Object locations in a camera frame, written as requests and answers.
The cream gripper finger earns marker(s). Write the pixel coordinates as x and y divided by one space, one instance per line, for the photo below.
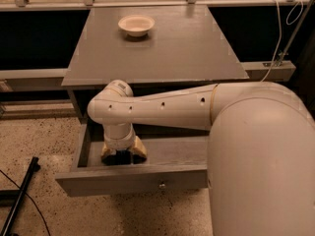
138 148
106 151

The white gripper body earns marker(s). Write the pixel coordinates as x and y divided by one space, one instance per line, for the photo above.
120 144

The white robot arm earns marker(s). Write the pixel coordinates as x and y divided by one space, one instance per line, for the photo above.
261 155

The grey open top drawer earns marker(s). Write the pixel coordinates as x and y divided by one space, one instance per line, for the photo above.
176 156

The round metal drawer knob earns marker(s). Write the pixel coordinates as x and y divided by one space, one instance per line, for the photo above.
161 185

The black metal stand leg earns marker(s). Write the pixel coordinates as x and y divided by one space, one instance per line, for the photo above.
21 192

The grey wooden cabinet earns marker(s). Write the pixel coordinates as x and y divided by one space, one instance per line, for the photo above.
185 45

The white ceramic bowl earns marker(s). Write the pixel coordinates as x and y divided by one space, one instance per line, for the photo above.
136 25

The thin metal support rod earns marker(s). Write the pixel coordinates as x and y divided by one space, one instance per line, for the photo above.
296 16

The grey metal frame rail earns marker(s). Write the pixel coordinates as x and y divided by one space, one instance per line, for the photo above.
51 79

